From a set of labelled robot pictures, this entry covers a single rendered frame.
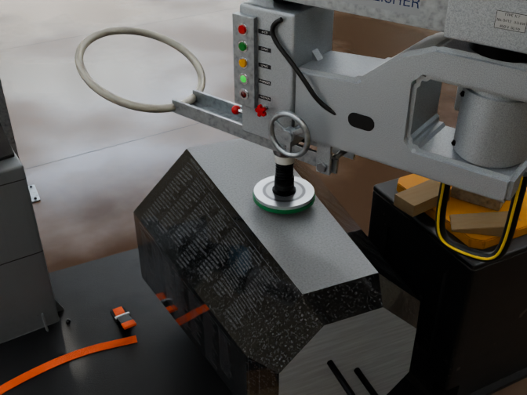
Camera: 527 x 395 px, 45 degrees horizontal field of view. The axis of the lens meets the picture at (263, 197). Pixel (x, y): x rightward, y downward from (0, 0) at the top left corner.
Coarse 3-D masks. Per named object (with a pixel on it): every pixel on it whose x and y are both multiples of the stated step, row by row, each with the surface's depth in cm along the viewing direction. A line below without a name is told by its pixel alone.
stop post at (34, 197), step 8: (0, 80) 348; (0, 88) 350; (0, 96) 352; (0, 104) 354; (0, 112) 356; (8, 112) 358; (0, 120) 358; (8, 120) 360; (8, 128) 362; (8, 136) 365; (16, 152) 372; (32, 192) 394; (32, 200) 386; (40, 200) 387
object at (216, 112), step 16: (208, 96) 232; (176, 112) 230; (192, 112) 225; (208, 112) 220; (224, 112) 230; (224, 128) 218; (240, 128) 214; (272, 144) 208; (304, 160) 203; (336, 160) 195
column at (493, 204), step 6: (456, 192) 243; (462, 192) 242; (468, 192) 240; (456, 198) 244; (462, 198) 243; (468, 198) 242; (474, 198) 240; (480, 198) 239; (486, 198) 237; (474, 204) 241; (480, 204) 240; (486, 204) 238; (492, 204) 237; (498, 204) 236; (498, 210) 237
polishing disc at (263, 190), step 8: (272, 176) 231; (256, 184) 226; (264, 184) 226; (272, 184) 226; (296, 184) 226; (304, 184) 226; (256, 192) 222; (264, 192) 222; (272, 192) 222; (296, 192) 222; (304, 192) 222; (312, 192) 222; (256, 200) 219; (264, 200) 217; (272, 200) 217; (280, 200) 217; (288, 200) 217; (296, 200) 217; (304, 200) 217; (280, 208) 214; (288, 208) 214
